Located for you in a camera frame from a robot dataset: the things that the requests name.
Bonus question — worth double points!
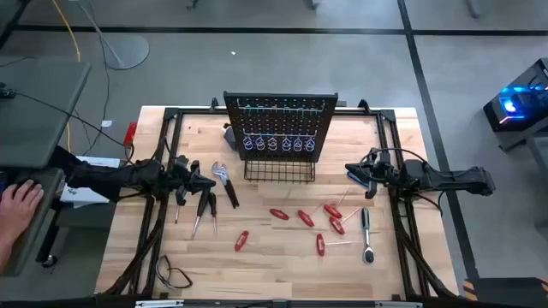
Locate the grey desk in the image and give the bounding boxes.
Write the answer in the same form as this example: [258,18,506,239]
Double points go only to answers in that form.
[0,57,92,170]

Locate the chrome hook rail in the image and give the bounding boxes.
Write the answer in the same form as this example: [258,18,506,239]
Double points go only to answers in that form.
[236,98,325,113]

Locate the black safety glasses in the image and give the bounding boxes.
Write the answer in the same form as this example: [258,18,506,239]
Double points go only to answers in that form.
[154,254,194,291]

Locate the red box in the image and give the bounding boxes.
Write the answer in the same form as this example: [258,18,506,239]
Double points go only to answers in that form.
[122,121,139,149]

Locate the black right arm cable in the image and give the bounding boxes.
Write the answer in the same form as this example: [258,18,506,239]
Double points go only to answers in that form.
[358,147,430,181]

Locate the white paper sheets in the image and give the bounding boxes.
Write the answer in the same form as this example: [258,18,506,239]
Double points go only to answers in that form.
[59,156,122,210]

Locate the black wire basket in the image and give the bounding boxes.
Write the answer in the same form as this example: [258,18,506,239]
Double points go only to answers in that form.
[243,160,317,184]

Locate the person's forearm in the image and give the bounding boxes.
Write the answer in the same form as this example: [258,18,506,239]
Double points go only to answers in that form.
[0,238,16,271]

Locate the large black-handled screwdriver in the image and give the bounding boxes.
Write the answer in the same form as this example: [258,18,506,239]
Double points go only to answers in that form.
[190,187,211,240]

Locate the hazard-striped black platform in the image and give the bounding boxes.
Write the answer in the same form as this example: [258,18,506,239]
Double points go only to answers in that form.
[464,276,548,303]

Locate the blue T-handle hex key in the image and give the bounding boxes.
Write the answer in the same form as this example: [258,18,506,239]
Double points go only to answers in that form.
[347,170,370,189]

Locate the black metal pegboard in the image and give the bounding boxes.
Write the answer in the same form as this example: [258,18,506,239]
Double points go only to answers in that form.
[223,91,339,163]

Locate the person's hand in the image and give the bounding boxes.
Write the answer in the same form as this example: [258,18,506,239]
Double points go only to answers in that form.
[0,178,45,247]

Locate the black aluminium table frame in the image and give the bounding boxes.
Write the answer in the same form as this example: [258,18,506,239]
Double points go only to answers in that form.
[100,97,460,300]

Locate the grey round-base floor stand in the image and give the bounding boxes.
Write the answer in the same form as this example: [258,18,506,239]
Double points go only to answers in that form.
[76,0,151,71]

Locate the black desk cable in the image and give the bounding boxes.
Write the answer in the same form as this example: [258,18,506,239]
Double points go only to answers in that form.
[0,82,134,151]

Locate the chrome ratchet wrench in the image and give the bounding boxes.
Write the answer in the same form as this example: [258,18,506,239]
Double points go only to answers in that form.
[361,206,376,265]

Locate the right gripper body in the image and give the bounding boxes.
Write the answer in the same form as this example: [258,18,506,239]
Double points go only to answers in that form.
[370,149,407,189]

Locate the black computer with blue lights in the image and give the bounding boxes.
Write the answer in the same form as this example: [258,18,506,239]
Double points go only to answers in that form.
[483,57,548,133]

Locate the yellow cable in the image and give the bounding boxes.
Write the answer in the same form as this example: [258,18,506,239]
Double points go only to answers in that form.
[51,0,82,153]

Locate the grey mouse shelf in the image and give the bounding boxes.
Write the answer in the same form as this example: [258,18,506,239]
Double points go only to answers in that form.
[0,167,65,278]

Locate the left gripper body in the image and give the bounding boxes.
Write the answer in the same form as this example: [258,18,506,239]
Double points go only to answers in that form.
[164,154,193,206]

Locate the chrome pliers with black handles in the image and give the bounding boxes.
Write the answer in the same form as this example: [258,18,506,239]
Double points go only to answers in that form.
[211,161,241,210]

